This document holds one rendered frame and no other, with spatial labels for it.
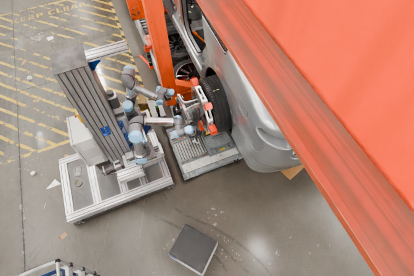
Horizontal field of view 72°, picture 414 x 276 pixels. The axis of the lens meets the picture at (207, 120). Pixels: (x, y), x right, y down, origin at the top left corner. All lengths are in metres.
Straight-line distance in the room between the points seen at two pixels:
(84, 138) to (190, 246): 1.52
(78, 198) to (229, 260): 1.90
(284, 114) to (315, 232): 3.20
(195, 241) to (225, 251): 0.47
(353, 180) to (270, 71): 0.31
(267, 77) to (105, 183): 3.25
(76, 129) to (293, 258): 2.67
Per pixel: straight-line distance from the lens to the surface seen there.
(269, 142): 2.44
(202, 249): 3.22
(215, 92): 3.04
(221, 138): 3.81
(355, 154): 0.64
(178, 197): 3.74
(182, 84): 3.64
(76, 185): 3.91
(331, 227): 3.87
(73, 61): 2.36
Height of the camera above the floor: 3.51
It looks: 56 degrees down
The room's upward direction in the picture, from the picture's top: 2 degrees counter-clockwise
